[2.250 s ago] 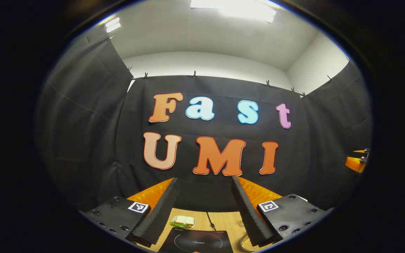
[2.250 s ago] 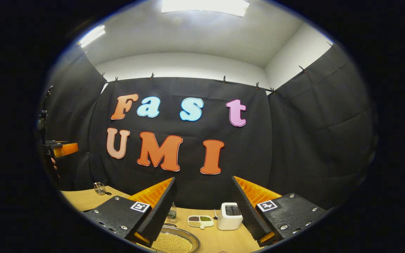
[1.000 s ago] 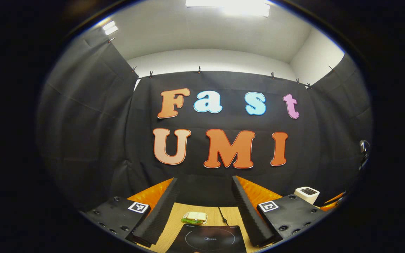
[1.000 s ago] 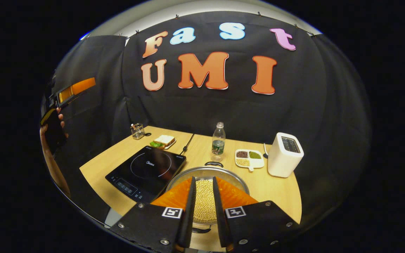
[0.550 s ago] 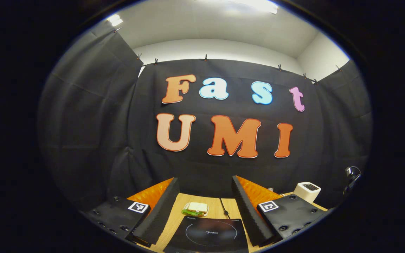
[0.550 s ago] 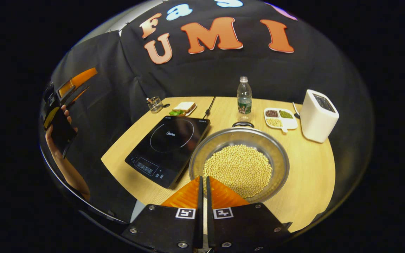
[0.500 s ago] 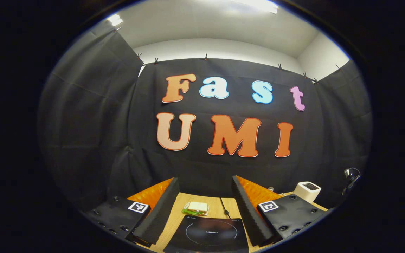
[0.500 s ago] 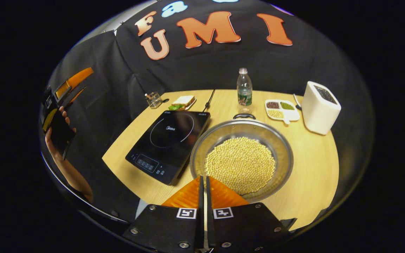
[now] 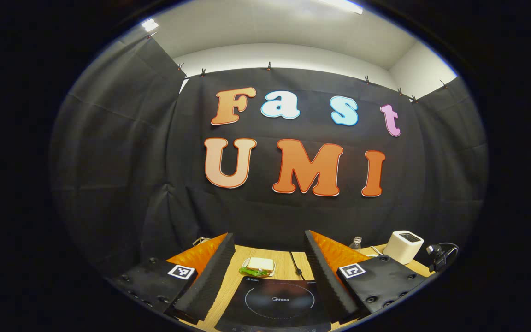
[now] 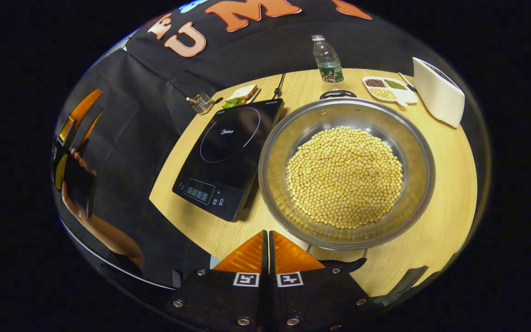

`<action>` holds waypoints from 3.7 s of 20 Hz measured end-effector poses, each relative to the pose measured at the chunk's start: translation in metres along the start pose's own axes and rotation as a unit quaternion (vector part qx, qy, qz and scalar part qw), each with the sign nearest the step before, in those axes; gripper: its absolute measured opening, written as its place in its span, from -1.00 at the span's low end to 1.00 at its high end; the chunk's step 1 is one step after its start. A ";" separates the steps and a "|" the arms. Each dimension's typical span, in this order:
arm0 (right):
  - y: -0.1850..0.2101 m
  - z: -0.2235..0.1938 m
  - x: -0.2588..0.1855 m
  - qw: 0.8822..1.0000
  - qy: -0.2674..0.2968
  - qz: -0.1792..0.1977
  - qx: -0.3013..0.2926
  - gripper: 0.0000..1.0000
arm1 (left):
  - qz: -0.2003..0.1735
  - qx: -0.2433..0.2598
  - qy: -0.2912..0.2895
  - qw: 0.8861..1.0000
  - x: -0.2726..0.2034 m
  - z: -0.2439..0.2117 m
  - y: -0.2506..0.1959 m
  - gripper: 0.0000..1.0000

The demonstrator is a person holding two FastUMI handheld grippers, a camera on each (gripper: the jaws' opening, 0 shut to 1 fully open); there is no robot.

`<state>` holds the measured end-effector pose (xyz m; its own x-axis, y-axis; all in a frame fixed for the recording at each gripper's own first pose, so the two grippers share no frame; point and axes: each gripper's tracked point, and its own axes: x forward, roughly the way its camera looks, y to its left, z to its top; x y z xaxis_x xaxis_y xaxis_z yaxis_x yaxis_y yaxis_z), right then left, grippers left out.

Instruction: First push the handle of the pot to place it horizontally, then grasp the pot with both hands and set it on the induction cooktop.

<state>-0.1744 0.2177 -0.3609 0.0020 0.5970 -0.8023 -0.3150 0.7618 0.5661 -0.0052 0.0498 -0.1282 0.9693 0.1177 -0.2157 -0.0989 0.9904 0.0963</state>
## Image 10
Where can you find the black induction cooktop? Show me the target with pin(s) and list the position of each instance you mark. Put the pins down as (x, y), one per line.
(228, 157)

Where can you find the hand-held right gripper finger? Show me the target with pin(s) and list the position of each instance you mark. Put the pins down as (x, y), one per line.
(264, 299)
(274, 299)

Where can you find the sandwich on small plate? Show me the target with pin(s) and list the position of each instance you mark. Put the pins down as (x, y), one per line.
(242, 94)

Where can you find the pile of yellow soybeans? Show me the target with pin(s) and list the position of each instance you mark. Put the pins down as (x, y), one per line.
(344, 180)

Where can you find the clear plastic water bottle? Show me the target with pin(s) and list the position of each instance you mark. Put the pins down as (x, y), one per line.
(327, 60)

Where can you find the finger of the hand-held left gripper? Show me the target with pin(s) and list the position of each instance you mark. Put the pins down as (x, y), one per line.
(79, 117)

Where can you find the white divided dish of beans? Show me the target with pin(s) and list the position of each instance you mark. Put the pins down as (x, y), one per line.
(392, 92)

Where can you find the white toaster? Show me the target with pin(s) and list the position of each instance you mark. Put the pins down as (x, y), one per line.
(438, 92)

